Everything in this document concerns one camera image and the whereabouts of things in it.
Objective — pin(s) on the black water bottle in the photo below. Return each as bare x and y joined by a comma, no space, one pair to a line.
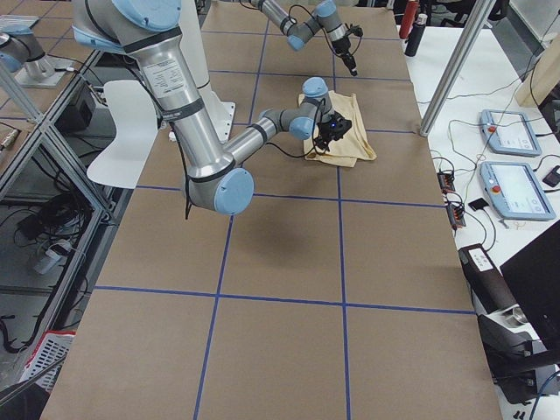
415,36

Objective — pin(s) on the near blue teach pendant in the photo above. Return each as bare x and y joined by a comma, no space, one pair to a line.
514,192

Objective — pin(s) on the white perforated basket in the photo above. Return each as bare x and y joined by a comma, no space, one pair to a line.
52,346

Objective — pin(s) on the far blue teach pendant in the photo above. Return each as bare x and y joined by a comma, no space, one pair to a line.
508,132

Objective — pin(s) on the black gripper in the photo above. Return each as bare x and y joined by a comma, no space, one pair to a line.
325,129
342,46

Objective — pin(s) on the black monitor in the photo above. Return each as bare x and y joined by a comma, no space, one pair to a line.
532,275

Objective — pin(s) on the red cylindrical bottle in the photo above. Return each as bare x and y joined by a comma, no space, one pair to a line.
408,18

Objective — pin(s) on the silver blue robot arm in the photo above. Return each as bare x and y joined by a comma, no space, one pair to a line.
149,33
324,18

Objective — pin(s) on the aluminium frame post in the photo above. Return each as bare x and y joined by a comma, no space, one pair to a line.
467,38

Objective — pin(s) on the white plastic chair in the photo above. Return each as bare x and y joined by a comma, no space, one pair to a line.
121,163

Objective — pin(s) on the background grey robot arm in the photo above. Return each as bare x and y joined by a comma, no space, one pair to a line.
24,56

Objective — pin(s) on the blue teach pendant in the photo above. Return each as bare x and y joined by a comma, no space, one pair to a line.
514,192
508,132

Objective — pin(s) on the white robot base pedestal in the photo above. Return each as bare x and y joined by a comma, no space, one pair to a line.
191,45

